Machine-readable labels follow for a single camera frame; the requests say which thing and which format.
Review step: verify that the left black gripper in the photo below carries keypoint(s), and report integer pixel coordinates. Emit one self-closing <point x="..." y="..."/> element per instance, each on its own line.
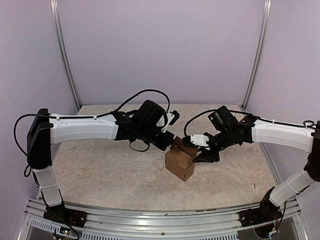
<point x="165" y="143"/>

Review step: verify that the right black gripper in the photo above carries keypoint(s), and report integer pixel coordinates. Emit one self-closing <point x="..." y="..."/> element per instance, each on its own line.
<point x="207" y="156"/>

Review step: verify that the brown cardboard box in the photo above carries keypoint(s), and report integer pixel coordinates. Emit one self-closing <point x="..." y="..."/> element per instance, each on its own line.
<point x="179" y="160"/>

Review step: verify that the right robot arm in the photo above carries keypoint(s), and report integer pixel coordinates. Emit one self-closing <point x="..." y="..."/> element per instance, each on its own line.
<point x="254" y="129"/>

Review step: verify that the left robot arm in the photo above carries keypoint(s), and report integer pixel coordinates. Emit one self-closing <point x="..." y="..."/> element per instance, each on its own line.
<point x="149" y="124"/>

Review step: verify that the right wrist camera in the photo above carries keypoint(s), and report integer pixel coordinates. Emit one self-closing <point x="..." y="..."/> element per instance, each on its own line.
<point x="196" y="141"/>

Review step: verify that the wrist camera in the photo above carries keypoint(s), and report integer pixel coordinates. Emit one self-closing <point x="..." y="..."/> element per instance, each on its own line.
<point x="171" y="117"/>
<point x="196" y="141"/>

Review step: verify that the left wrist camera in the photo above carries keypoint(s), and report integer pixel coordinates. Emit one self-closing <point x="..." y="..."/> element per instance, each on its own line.
<point x="171" y="117"/>

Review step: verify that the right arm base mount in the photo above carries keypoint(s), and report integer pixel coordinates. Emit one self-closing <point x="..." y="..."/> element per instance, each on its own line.
<point x="259" y="215"/>

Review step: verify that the front aluminium rail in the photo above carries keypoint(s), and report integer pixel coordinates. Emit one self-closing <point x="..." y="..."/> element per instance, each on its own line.
<point x="105" y="223"/>

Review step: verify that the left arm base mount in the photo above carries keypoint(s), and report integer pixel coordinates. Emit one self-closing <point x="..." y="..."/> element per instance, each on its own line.
<point x="69" y="217"/>

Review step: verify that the right aluminium frame post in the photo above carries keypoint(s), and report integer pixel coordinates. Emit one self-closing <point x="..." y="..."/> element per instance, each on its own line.
<point x="258" y="52"/>

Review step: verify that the aluminium frame post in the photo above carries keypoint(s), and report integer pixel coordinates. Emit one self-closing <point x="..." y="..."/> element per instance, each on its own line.
<point x="258" y="52"/>
<point x="57" y="23"/>

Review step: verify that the left aluminium frame post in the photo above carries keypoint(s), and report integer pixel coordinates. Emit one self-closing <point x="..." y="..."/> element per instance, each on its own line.
<point x="57" y="23"/>

